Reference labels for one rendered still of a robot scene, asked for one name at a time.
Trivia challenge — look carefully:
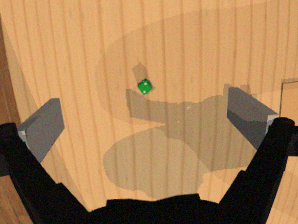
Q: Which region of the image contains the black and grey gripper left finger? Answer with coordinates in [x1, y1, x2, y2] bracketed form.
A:
[0, 98, 105, 224]

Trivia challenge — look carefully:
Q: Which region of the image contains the tan square mat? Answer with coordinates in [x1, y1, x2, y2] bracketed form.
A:
[279, 81, 298, 126]

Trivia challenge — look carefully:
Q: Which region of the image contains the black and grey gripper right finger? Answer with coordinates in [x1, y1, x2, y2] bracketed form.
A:
[200, 87, 298, 224]

